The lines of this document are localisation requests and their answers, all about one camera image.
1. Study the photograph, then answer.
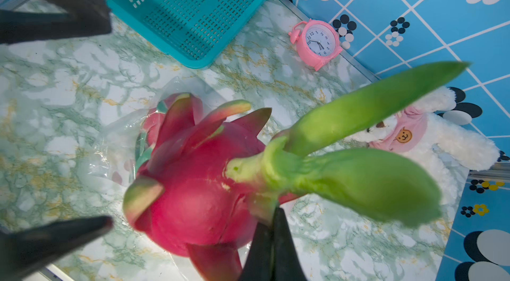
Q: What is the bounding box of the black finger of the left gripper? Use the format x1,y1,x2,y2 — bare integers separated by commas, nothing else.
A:
0,0,113,46
1,216,114,280

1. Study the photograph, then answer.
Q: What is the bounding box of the pink alarm clock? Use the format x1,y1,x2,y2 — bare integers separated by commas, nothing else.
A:
288,20,343,71

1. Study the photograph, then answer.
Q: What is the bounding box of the clear zip-top plastic bag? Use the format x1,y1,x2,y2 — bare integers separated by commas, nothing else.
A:
77,75,256,281

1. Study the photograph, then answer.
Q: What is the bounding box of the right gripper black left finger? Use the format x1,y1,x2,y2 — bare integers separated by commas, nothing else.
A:
238,223,273,281

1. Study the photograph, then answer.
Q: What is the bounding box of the pink dragon fruit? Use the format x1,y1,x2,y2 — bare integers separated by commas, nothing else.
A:
123,62,468,280

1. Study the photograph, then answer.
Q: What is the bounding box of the white teddy bear pink shirt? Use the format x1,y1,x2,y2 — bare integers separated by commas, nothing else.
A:
346,86,500,205

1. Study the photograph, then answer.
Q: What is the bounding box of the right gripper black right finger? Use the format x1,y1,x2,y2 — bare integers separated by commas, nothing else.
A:
272,208,307,281

